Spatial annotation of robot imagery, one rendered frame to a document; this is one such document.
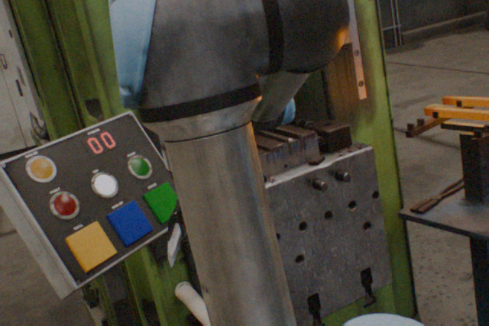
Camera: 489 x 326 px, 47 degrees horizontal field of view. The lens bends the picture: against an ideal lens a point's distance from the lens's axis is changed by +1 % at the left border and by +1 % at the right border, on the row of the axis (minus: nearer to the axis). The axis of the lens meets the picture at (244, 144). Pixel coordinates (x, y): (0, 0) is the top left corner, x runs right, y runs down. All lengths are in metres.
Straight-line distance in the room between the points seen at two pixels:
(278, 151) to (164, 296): 0.53
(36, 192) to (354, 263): 0.96
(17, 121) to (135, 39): 6.30
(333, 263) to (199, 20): 1.26
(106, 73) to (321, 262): 0.78
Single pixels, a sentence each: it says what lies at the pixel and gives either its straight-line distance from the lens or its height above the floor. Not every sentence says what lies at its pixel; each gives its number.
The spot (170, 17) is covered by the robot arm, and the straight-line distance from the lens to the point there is 0.48.
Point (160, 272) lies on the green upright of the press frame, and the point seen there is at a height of 0.70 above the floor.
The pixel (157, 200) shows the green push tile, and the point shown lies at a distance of 1.24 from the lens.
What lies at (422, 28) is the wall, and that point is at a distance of 9.21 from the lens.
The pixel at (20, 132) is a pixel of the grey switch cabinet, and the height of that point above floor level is 0.29.
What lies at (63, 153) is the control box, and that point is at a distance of 1.20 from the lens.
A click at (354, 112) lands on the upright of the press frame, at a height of 0.96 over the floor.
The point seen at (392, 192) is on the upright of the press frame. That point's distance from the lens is 2.02.
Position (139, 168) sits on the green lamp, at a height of 1.09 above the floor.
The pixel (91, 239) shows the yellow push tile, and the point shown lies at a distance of 1.14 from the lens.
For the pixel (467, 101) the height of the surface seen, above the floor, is 0.94.
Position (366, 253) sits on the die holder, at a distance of 1.73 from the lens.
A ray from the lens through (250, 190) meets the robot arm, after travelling 0.52.
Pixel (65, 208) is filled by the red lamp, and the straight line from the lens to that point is 1.15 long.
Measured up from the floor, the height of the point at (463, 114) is 0.94.
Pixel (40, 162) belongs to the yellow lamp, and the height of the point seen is 1.18.
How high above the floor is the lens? 1.44
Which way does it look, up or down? 16 degrees down
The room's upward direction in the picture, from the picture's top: 12 degrees counter-clockwise
